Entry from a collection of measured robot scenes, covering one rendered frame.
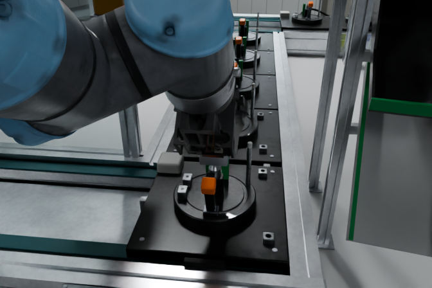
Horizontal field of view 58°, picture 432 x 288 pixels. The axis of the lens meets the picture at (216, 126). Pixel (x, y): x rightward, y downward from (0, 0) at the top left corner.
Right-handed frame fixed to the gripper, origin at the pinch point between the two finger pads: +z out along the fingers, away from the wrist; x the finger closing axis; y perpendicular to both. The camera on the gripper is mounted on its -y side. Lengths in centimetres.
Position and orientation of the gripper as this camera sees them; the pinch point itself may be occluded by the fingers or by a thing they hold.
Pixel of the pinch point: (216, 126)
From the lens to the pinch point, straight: 60.6
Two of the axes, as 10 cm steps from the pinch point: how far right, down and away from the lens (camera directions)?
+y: -0.8, 9.4, -3.2
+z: 0.7, 3.2, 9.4
